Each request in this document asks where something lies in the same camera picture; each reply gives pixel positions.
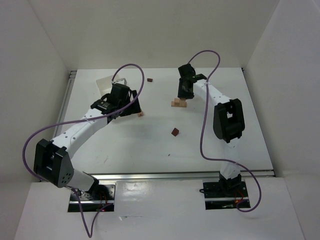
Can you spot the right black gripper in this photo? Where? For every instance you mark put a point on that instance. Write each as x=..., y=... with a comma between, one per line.
x=185, y=90

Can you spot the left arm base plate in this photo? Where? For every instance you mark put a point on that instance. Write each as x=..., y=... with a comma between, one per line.
x=101, y=199

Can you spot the aluminium rail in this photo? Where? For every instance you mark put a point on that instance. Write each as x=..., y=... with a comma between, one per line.
x=66, y=97
x=157, y=176

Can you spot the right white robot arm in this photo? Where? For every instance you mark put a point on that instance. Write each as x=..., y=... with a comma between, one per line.
x=228, y=121

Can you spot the aluminium left rail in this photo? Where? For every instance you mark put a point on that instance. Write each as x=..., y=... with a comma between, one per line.
x=66, y=97

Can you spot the notched light wood block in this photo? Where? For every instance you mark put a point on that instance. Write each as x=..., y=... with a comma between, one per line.
x=140, y=114

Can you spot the white plastic bin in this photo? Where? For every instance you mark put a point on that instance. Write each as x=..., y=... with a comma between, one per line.
x=104, y=85

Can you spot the long light wood block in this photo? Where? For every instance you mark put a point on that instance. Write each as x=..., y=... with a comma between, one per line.
x=178, y=106

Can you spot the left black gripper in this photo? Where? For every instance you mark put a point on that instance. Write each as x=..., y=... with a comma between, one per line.
x=135, y=104

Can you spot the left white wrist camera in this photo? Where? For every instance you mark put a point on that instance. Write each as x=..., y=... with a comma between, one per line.
x=122, y=81

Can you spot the aluminium front rail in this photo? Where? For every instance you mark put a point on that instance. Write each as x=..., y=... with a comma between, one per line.
x=157, y=176

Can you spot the light wood cube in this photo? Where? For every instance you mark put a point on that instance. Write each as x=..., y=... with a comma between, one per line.
x=183, y=102
x=176, y=101

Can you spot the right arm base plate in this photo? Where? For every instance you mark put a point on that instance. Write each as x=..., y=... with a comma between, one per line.
x=217, y=199

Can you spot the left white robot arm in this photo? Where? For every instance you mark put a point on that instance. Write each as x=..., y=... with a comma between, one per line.
x=53, y=158

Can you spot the dark red wood cube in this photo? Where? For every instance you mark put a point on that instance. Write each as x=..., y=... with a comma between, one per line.
x=175, y=132

